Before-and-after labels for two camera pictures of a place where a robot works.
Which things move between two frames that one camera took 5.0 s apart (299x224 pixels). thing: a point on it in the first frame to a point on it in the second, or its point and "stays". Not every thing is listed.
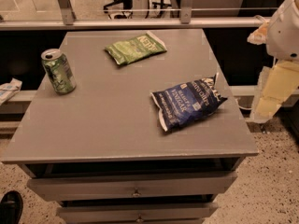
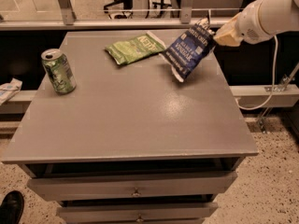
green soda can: (59, 71) stays
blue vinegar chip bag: (185, 102) to (185, 52)
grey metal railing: (69, 21) stays
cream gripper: (285, 35) to (249, 26)
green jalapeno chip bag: (134, 48) stays
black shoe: (11, 207) stays
